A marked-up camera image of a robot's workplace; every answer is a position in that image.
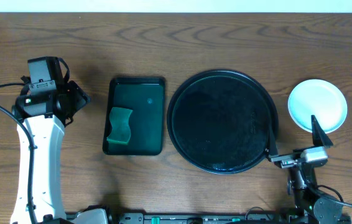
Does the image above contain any round black tray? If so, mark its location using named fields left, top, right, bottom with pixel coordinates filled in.
left=167, top=70, right=279, bottom=174

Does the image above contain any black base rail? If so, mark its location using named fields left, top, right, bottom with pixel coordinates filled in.
left=65, top=207, right=352, bottom=224

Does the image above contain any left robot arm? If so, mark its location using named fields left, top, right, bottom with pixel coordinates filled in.
left=10, top=81, right=90, bottom=223

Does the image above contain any rectangular black water tray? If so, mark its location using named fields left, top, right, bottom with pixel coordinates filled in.
left=103, top=77, right=165, bottom=156

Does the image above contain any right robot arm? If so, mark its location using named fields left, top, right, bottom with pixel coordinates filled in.
left=265, top=115, right=343, bottom=223

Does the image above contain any pale green plate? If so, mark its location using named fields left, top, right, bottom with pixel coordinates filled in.
left=287, top=79, right=348, bottom=134

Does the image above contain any green sponge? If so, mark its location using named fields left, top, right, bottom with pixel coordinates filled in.
left=106, top=107, right=132, bottom=145

